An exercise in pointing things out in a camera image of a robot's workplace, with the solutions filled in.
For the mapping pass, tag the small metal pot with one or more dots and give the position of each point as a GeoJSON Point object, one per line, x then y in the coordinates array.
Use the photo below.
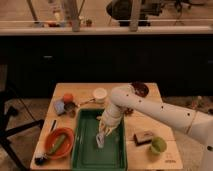
{"type": "Point", "coordinates": [70, 108]}

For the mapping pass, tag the black marker pen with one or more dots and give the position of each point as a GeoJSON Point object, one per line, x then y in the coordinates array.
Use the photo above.
{"type": "Point", "coordinates": [53, 125]}

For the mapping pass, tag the blue-grey small object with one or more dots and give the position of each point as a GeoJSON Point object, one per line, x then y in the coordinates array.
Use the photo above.
{"type": "Point", "coordinates": [59, 107]}

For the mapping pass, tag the green plastic tray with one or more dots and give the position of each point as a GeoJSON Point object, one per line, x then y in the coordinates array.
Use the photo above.
{"type": "Point", "coordinates": [92, 150]}

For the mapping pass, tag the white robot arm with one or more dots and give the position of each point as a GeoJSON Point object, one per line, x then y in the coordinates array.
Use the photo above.
{"type": "Point", "coordinates": [195, 124]}

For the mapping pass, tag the green cucumber toy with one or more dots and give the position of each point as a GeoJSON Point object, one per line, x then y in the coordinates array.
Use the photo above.
{"type": "Point", "coordinates": [59, 141]}

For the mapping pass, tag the orange ball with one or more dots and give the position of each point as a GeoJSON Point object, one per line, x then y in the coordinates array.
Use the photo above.
{"type": "Point", "coordinates": [67, 97]}

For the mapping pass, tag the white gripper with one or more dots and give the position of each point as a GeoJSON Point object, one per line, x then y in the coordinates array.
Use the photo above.
{"type": "Point", "coordinates": [110, 119]}

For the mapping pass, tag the metal spoon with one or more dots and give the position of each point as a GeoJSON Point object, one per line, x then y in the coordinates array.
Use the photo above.
{"type": "Point", "coordinates": [85, 102]}

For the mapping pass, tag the dark red plate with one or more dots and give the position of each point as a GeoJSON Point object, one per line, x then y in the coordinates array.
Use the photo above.
{"type": "Point", "coordinates": [140, 88]}

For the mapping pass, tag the small white towel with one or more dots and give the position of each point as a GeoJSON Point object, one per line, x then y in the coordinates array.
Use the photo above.
{"type": "Point", "coordinates": [100, 140]}

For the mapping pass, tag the orange bowl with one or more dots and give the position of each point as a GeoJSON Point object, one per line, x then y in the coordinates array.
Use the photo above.
{"type": "Point", "coordinates": [65, 148]}

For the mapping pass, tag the white cup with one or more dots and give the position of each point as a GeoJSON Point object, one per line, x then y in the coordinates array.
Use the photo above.
{"type": "Point", "coordinates": [99, 95]}

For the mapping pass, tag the black white small object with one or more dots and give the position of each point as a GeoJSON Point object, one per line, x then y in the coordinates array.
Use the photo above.
{"type": "Point", "coordinates": [40, 158]}

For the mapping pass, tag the brown sponge block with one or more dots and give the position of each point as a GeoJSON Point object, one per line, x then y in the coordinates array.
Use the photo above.
{"type": "Point", "coordinates": [143, 137]}

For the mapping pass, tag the green apple cup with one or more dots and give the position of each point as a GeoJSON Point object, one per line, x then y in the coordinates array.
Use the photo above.
{"type": "Point", "coordinates": [158, 146]}

